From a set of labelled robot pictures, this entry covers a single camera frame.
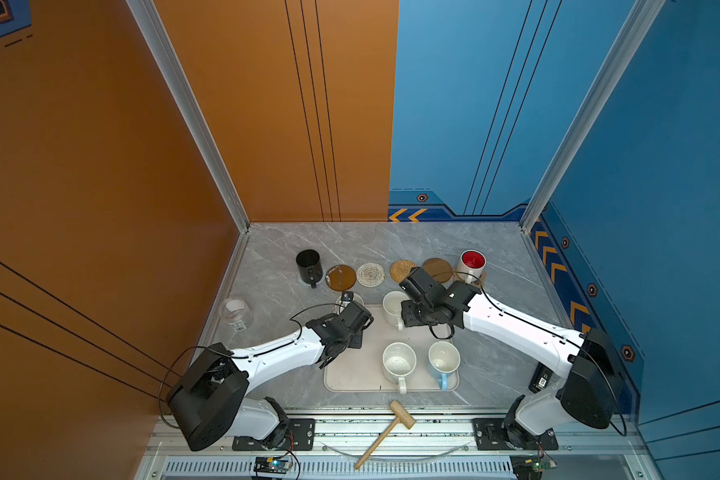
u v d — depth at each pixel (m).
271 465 0.71
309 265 0.99
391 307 0.85
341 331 0.65
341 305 0.76
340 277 1.03
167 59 0.76
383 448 0.72
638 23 0.71
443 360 0.85
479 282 1.02
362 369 0.82
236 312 0.95
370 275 1.05
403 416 0.75
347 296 0.78
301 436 0.75
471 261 1.00
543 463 0.70
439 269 1.07
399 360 0.85
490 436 0.72
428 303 0.60
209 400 0.42
